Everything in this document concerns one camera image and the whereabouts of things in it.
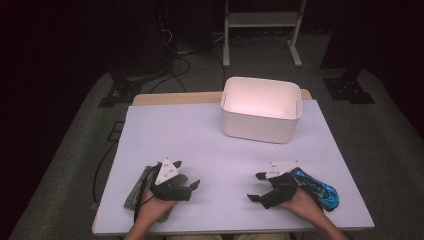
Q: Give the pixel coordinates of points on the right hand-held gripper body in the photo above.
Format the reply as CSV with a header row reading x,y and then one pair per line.
x,y
278,168

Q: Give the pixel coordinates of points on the white plastic bin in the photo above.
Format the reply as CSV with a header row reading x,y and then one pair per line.
x,y
260,126

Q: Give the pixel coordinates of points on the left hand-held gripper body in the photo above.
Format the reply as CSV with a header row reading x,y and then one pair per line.
x,y
165,173

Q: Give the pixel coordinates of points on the grey fuzzy cloth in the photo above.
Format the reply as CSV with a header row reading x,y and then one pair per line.
x,y
133,191

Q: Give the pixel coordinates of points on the white metal stand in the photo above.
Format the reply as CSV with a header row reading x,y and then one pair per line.
x,y
263,19

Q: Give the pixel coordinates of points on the black stand base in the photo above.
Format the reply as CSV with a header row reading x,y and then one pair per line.
x,y
121,91
348,90

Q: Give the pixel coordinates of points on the blue toy car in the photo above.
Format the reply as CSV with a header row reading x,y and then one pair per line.
x,y
320,191

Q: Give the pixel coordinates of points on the black square floor frame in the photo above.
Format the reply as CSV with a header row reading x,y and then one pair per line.
x,y
111,131

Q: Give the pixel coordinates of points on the person's right hand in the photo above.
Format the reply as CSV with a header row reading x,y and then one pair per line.
x,y
305,203

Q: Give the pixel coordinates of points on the person's left hand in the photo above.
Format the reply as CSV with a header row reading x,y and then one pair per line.
x,y
151,208

